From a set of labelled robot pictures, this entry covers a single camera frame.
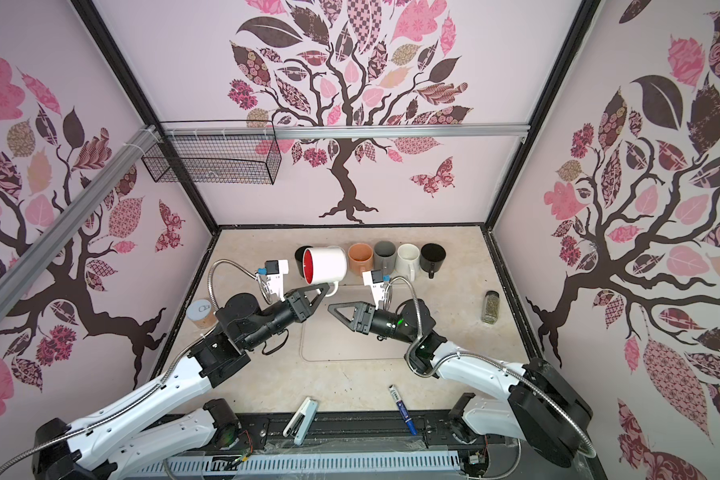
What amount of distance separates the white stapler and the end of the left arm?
1.03ft

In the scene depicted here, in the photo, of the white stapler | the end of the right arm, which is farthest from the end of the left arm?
the white stapler

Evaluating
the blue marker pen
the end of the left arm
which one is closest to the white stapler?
the blue marker pen

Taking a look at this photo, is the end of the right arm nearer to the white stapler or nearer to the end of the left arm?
the end of the left arm

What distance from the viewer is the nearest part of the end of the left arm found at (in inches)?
23.2

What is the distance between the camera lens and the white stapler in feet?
2.38
